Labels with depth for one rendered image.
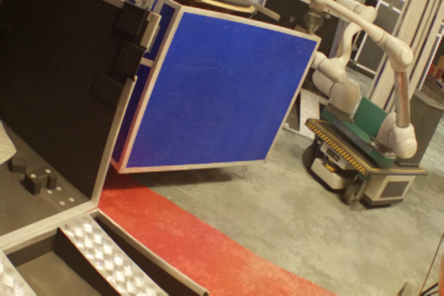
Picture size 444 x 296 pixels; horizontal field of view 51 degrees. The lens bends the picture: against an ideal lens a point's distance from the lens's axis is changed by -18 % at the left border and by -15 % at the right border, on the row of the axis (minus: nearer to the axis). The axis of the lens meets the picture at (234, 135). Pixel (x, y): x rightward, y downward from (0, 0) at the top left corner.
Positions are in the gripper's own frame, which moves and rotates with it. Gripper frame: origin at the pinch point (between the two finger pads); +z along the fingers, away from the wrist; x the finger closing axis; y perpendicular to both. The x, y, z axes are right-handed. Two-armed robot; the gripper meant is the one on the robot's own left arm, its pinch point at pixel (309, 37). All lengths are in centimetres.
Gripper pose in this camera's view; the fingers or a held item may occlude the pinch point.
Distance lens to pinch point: 294.6
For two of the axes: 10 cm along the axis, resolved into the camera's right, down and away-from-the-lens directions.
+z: -2.6, 9.4, 2.4
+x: -6.6, 0.1, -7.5
